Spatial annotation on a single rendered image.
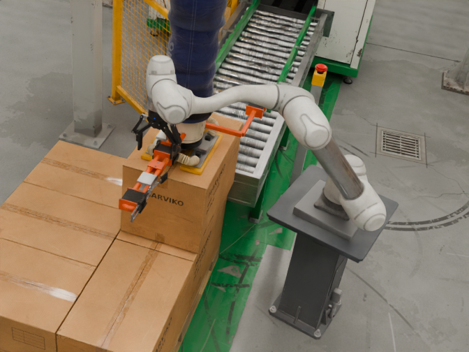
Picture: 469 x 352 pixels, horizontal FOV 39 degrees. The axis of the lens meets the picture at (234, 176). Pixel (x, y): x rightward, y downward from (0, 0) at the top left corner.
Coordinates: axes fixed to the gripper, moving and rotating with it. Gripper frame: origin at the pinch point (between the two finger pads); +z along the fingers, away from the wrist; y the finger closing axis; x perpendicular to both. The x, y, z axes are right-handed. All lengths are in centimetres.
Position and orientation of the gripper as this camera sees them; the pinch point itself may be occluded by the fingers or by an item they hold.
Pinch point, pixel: (155, 150)
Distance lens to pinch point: 263.7
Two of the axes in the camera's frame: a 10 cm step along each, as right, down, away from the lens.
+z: -1.2, 7.8, 6.1
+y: -9.5, -2.7, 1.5
